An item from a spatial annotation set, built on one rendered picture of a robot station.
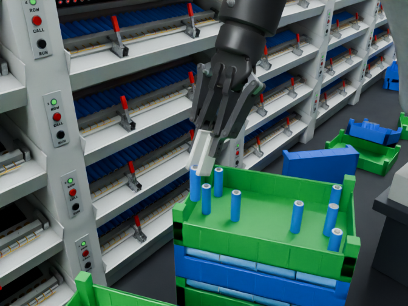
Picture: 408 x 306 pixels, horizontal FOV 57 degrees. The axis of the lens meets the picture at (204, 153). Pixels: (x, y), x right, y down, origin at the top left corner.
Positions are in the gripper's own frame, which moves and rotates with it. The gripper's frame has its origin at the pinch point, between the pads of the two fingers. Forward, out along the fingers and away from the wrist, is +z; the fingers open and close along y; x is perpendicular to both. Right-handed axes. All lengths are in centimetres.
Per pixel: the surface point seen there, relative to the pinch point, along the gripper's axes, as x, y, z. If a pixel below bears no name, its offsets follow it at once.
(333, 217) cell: -18.6, -17.0, 4.2
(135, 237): -31, 42, 43
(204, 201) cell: -8.3, 3.1, 10.8
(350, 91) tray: -191, 64, -30
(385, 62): -260, 76, -63
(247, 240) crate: -5.4, -10.2, 11.1
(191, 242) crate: -2.3, -1.8, 16.0
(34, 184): 8.9, 36.0, 22.0
